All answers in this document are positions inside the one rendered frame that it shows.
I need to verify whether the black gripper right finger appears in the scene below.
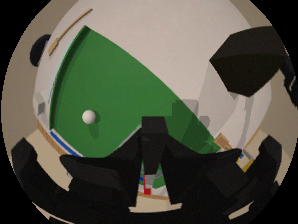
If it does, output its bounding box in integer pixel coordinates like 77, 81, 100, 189
160, 135, 242, 205

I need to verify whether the white golf ball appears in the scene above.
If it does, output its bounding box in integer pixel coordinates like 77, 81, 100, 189
82, 111, 96, 124

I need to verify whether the green putting mat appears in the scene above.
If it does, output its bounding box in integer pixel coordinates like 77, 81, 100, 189
53, 30, 221, 159

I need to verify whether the cream cube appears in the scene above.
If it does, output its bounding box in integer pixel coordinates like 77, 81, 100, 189
33, 91, 45, 115

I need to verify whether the blue flat bar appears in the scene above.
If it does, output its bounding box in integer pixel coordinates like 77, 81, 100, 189
51, 131, 80, 156

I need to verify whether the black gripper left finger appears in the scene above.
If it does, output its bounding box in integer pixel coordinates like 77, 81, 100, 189
59, 127, 144, 208

